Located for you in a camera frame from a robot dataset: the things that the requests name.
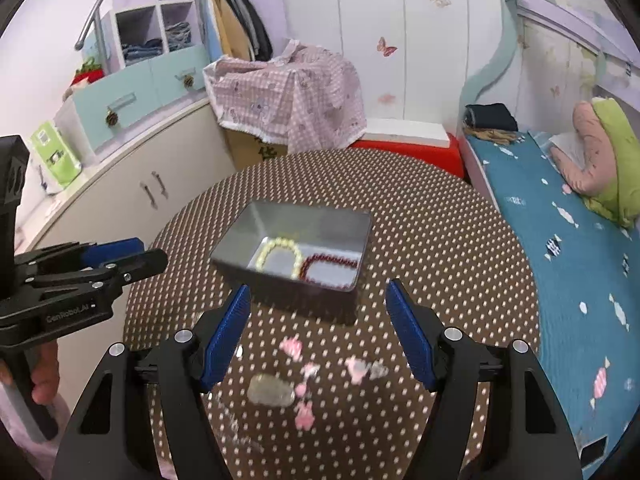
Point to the green white package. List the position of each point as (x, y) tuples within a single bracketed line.
[(57, 163)]

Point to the pink green plush toy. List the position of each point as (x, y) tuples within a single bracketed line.
[(608, 179)]

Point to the white wardrobe doors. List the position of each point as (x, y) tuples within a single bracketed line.
[(413, 57)]

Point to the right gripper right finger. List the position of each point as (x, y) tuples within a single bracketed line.
[(495, 415)]

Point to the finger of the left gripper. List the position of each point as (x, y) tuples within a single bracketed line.
[(88, 287), (74, 256)]

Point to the pink checkered cover cloth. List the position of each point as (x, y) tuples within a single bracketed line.
[(307, 99)]

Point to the purple open shelf unit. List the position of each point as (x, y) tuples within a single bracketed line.
[(113, 23)]

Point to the red storage stool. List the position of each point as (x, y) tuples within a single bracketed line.
[(448, 159)]

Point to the person's left hand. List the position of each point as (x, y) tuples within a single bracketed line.
[(46, 373)]

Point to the hanging clothes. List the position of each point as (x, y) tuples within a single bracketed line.
[(233, 28)]

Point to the cardboard box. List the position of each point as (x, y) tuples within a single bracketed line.
[(247, 150)]

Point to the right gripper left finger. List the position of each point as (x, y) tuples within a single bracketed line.
[(109, 434)]

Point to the folded dark clothes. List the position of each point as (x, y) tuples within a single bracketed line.
[(490, 122)]

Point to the light blue drawer unit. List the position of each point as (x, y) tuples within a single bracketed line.
[(98, 119)]

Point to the grey metal tin box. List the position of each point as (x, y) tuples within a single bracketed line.
[(298, 258)]

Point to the blue patterned bed sheet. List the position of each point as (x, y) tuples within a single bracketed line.
[(586, 270)]

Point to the beige curved cabinet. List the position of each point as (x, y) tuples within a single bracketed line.
[(138, 189)]

